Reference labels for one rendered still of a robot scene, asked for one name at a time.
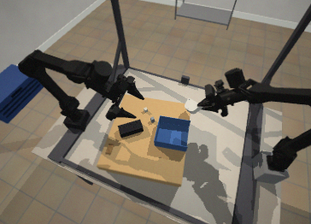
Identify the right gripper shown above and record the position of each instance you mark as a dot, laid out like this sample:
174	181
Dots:
115	110

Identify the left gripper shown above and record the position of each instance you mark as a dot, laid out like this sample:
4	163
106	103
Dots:
212	103

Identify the blue open tray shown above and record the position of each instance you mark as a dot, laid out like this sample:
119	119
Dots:
171	133

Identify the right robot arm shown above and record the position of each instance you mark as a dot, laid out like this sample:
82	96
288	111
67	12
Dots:
34	66

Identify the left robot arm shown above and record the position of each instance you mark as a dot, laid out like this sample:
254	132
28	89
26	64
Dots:
285	153

